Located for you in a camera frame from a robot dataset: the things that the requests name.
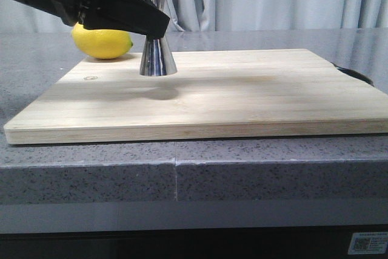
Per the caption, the silver double jigger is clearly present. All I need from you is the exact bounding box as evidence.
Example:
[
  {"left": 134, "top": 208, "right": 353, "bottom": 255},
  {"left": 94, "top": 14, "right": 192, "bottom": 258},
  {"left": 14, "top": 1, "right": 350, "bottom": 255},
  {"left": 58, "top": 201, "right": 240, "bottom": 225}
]
[{"left": 140, "top": 0, "right": 177, "bottom": 76}]

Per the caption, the yellow lemon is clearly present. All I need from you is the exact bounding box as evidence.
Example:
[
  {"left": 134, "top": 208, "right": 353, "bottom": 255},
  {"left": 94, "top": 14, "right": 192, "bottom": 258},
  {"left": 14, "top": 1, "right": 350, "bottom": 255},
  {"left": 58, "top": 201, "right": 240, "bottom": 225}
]
[{"left": 71, "top": 23, "right": 133, "bottom": 59}]

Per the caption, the grey curtain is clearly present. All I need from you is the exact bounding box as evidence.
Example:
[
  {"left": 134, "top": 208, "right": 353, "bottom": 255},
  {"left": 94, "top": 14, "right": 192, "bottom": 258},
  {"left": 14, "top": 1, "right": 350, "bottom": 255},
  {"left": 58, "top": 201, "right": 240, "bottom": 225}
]
[{"left": 0, "top": 0, "right": 388, "bottom": 33}]

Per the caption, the wooden cutting board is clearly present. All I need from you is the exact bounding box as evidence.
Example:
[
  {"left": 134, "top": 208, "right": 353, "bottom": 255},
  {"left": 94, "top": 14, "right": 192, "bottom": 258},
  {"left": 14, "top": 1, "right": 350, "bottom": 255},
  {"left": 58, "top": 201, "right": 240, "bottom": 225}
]
[{"left": 4, "top": 49, "right": 387, "bottom": 144}]

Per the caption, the white QR label sticker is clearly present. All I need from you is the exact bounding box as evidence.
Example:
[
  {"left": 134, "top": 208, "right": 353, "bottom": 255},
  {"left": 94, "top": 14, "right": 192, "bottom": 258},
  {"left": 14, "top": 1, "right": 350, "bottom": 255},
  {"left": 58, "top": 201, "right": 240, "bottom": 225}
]
[{"left": 347, "top": 232, "right": 387, "bottom": 255}]

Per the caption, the black cutting board handle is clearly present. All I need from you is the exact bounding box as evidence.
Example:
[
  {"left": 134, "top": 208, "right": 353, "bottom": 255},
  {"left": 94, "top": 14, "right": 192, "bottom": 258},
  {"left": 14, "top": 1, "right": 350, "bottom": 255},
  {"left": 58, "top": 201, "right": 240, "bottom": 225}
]
[{"left": 332, "top": 63, "right": 374, "bottom": 87}]

